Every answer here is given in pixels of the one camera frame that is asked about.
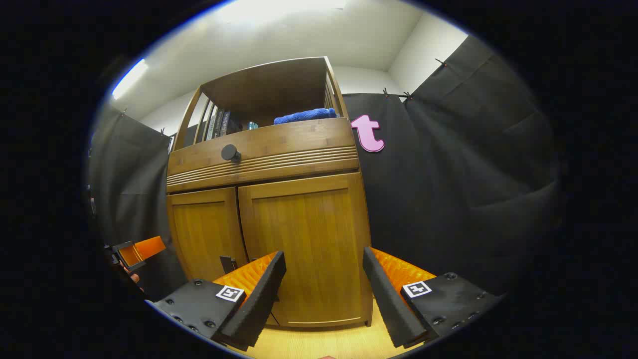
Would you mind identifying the wooden double-door shoe cabinet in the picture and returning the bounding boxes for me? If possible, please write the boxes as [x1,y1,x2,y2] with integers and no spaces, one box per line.
[166,56,374,330]

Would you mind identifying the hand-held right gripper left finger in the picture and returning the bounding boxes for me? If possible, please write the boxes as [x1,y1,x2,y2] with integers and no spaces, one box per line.
[146,251,287,352]

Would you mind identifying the blue folded towel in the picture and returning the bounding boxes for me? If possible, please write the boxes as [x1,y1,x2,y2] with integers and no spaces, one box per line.
[273,108,337,125]

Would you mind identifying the ceiling light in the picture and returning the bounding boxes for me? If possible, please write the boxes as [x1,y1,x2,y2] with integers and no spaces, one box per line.
[111,59,149,100]

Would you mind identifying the wooden cabinet door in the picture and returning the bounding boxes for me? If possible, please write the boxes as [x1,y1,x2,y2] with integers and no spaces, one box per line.
[167,187,248,282]
[238,172,374,328]

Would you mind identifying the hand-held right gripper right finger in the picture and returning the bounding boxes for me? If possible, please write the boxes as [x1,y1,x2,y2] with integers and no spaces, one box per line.
[362,246,504,349]

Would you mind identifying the wooden ribbed drawer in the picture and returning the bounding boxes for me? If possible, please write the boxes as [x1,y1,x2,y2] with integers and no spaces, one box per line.
[167,117,359,194]

